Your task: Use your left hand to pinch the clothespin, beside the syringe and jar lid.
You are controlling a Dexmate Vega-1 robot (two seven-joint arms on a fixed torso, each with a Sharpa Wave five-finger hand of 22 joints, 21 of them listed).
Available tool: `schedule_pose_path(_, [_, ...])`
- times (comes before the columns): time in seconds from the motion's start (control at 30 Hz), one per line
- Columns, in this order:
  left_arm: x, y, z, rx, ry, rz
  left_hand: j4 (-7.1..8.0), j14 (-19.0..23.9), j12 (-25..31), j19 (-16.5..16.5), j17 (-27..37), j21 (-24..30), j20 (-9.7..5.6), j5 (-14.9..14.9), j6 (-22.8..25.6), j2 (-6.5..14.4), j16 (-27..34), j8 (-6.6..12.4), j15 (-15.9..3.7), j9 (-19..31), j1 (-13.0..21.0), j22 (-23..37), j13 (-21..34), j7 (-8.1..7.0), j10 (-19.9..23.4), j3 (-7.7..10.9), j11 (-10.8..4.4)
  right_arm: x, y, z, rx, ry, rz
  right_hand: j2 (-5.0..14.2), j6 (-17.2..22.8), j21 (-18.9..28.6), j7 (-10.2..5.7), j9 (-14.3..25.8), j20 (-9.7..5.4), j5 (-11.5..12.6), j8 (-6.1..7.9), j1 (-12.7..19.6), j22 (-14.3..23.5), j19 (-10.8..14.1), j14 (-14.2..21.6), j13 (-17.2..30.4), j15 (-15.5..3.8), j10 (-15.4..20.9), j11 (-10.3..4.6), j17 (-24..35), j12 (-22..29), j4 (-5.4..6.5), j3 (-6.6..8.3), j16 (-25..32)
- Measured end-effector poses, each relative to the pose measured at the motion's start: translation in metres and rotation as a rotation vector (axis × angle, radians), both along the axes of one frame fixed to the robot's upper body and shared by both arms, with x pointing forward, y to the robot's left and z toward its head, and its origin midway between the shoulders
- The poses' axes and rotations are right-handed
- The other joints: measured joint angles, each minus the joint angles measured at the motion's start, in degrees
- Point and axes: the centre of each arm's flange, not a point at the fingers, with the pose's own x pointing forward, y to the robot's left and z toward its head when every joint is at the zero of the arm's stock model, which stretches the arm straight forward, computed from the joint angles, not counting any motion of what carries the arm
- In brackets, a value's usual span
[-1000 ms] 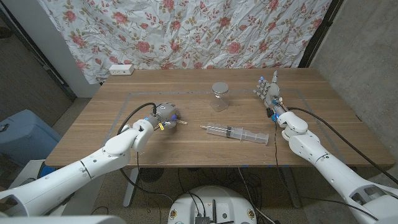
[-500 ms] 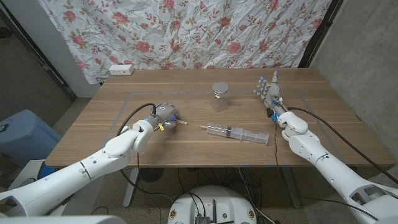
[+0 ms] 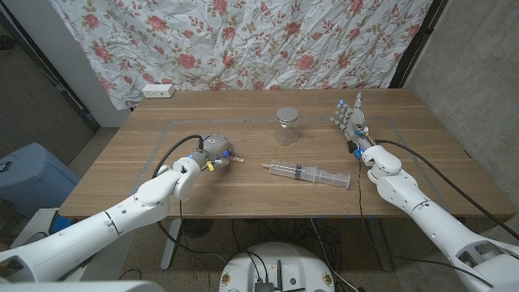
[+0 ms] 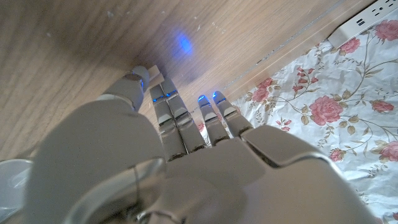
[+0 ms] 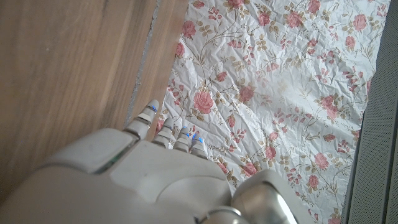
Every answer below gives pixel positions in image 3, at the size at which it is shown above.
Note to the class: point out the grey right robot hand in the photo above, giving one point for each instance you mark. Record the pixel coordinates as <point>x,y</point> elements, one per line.
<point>354,123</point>

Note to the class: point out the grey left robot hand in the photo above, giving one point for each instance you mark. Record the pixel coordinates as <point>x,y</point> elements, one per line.
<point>215,146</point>

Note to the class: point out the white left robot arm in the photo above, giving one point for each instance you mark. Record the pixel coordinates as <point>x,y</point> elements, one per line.
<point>101,227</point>

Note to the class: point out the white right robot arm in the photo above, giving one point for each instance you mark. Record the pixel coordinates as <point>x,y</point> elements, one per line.
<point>425,219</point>

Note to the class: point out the clear plastic syringe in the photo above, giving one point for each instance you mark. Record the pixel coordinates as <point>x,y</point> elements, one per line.
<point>308,173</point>

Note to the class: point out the grey metal jar lid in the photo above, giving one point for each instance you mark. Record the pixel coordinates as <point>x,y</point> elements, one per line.
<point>287,113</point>

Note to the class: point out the clear plastic jar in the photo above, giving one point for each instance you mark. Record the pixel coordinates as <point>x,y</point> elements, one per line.
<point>286,133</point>

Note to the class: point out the grey tape outline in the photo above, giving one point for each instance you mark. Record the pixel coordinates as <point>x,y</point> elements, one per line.
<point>251,120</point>

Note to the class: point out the white power strip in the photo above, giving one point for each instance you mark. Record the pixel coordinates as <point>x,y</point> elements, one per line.
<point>158,91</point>

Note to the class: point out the black round fan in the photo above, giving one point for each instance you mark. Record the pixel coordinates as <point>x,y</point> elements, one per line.
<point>197,227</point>

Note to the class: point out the black backdrop stand pole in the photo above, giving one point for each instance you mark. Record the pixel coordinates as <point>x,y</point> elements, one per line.
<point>417,40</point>

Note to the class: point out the white table leg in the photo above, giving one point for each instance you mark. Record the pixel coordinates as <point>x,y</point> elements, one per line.
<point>381,247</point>
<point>170,243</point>

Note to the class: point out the floral backdrop cloth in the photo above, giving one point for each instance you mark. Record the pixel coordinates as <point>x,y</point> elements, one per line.
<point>243,40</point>

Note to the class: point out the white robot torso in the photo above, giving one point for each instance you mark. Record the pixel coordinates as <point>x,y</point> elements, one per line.
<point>280,267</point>

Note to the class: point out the blue plastic bin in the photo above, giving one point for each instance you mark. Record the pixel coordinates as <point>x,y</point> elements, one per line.
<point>32,178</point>

